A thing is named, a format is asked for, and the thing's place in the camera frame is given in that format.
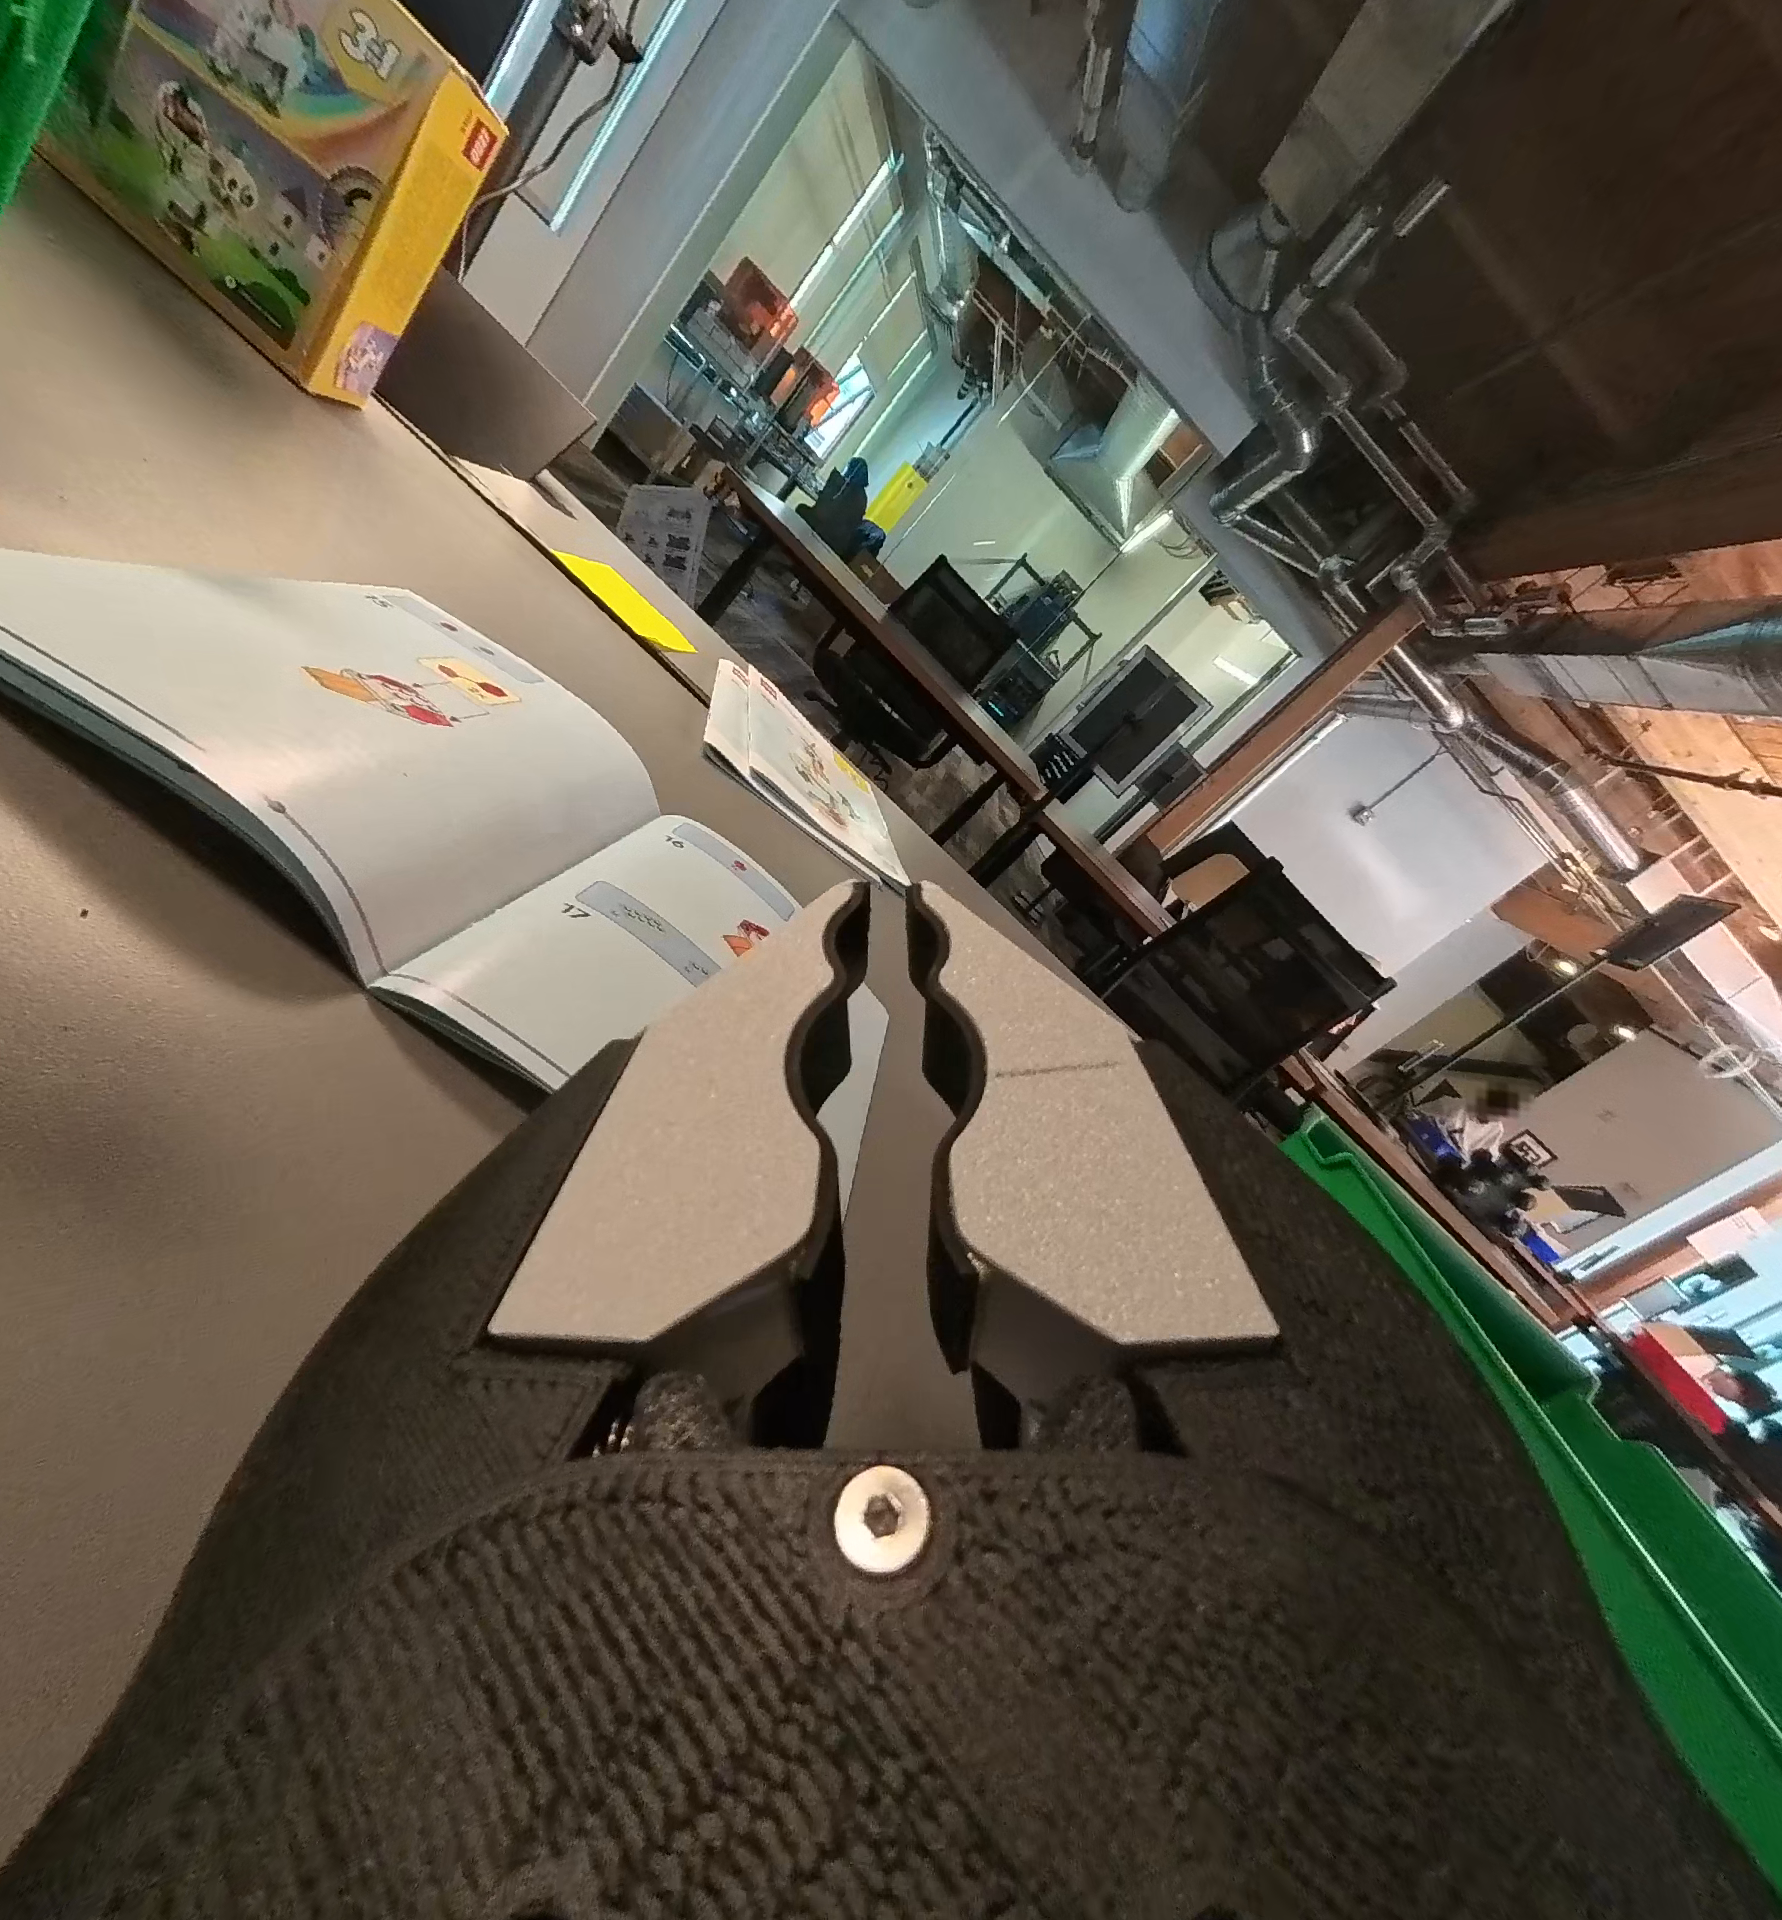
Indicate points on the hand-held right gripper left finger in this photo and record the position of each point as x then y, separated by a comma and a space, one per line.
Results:
665, 1171

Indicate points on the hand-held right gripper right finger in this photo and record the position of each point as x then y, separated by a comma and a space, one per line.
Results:
1086, 1200

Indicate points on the white printed paper sign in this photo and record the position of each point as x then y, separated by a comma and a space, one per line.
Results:
665, 541

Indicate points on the open instruction booklet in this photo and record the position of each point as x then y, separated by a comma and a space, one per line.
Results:
351, 750

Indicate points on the black plastic crate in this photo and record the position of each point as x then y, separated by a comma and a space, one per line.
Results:
1251, 960

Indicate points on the silver metal duct pipes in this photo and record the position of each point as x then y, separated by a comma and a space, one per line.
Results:
1371, 496

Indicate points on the long wooden table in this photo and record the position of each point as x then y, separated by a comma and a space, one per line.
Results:
966, 706

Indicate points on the yellow toy set box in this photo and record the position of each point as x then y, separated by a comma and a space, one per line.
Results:
306, 179

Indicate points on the closed instruction booklet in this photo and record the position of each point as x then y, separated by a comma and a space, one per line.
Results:
809, 772

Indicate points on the yellow sticky note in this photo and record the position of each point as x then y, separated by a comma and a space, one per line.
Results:
624, 601

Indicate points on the black office chair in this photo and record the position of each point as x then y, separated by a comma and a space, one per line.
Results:
884, 706

